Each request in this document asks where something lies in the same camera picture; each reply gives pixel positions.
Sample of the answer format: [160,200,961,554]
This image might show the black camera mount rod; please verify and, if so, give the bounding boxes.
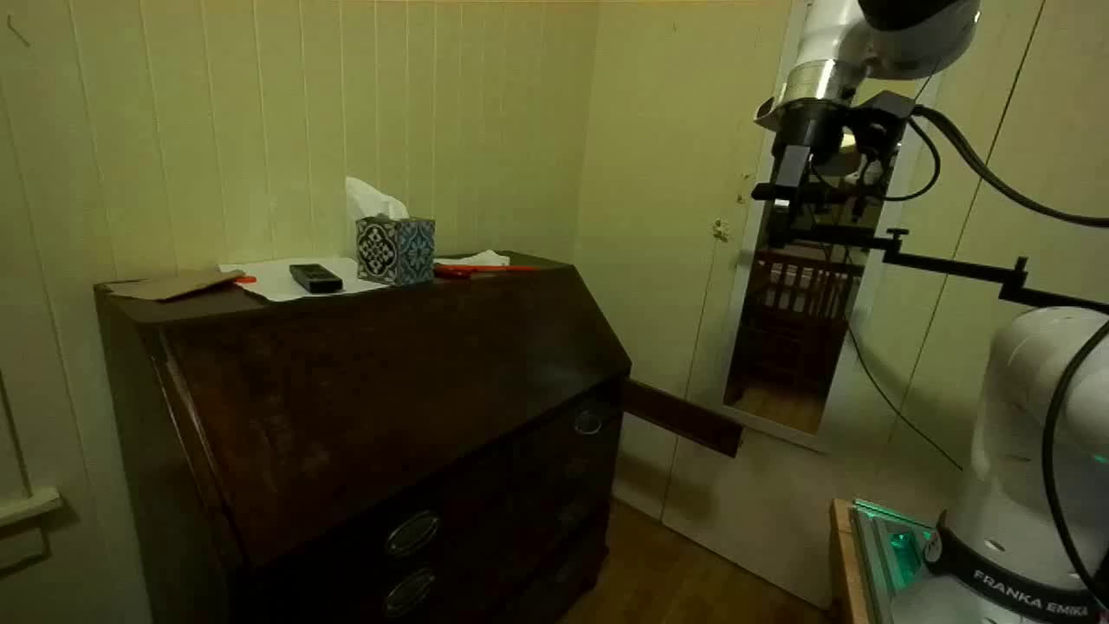
[881,227,1109,314]

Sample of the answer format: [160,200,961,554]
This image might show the brown envelope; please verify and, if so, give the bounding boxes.
[104,268,245,304]

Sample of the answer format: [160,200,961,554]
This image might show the white tissue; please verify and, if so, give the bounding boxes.
[344,173,411,227]

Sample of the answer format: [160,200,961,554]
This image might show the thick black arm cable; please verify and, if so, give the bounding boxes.
[913,101,1109,231]

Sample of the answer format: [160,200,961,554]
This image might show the tall wall mirror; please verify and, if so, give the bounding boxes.
[720,0,928,440]

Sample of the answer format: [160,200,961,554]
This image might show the black stereo camera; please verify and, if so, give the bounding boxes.
[747,178,903,252]

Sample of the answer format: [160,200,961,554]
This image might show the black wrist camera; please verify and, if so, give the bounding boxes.
[855,90,921,154]

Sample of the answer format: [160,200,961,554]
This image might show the white paper sheet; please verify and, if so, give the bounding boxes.
[218,252,390,304]

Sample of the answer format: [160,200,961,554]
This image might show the white wall ledge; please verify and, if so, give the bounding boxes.
[0,482,67,533]

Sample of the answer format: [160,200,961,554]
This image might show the thin black cable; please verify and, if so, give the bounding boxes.
[846,319,968,475]

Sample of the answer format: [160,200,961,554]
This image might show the black base cable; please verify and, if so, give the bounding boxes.
[1037,314,1109,609]

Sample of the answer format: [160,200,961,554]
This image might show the dark wooden secretary desk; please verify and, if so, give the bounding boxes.
[95,252,634,624]

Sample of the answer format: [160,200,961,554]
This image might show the oval brass drawer handle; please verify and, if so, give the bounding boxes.
[381,564,445,616]
[568,401,610,445]
[381,505,445,564]

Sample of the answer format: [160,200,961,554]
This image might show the tall grey metal box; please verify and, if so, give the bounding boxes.
[621,377,746,462]

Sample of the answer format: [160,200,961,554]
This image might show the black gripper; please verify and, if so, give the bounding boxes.
[766,94,918,227]

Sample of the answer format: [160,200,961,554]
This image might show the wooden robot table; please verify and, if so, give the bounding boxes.
[829,495,886,624]

